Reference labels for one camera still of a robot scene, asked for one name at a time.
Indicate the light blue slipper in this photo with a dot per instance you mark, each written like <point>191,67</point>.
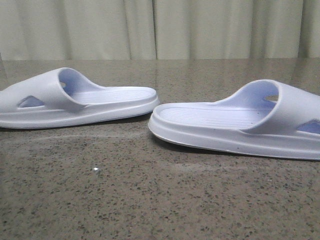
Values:
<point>64,97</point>
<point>263,118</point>

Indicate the beige background curtain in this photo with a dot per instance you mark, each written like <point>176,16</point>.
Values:
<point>158,29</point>

